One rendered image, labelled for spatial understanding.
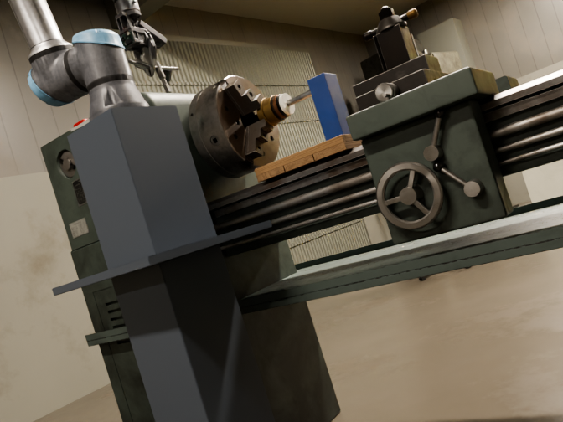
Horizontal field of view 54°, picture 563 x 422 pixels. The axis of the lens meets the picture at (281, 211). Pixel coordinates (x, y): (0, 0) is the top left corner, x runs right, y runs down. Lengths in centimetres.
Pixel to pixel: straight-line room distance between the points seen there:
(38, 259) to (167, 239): 292
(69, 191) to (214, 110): 64
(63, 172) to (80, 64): 72
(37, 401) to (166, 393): 274
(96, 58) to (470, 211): 95
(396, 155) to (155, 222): 58
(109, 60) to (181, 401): 83
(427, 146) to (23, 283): 329
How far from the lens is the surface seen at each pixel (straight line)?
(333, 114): 163
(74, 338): 424
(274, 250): 199
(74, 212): 209
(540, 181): 560
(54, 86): 155
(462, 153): 128
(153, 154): 136
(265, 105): 176
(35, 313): 413
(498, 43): 823
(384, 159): 133
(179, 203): 136
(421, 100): 126
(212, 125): 173
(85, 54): 148
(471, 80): 123
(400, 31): 149
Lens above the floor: 74
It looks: 1 degrees up
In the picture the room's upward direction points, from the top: 18 degrees counter-clockwise
